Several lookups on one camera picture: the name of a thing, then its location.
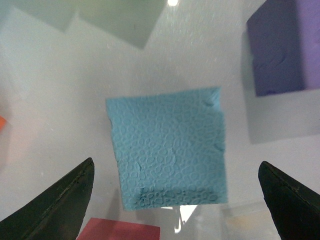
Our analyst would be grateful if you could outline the light blue foam block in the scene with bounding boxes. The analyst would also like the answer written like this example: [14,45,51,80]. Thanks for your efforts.
[106,87,228,211]

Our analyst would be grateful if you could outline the purple foam block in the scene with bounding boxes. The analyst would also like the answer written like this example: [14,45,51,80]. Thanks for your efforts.
[246,0,320,97]

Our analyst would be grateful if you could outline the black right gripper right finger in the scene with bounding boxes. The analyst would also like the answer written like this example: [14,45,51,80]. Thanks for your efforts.
[258,161,320,240]

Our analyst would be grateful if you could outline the red foam block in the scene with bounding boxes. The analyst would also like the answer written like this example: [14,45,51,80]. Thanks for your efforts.
[77,218,161,240]

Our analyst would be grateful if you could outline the orange foam block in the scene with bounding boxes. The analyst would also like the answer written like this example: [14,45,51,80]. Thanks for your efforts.
[0,116,7,131]

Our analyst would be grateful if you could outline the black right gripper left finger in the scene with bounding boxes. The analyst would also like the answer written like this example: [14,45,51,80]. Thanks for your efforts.
[0,157,95,240]

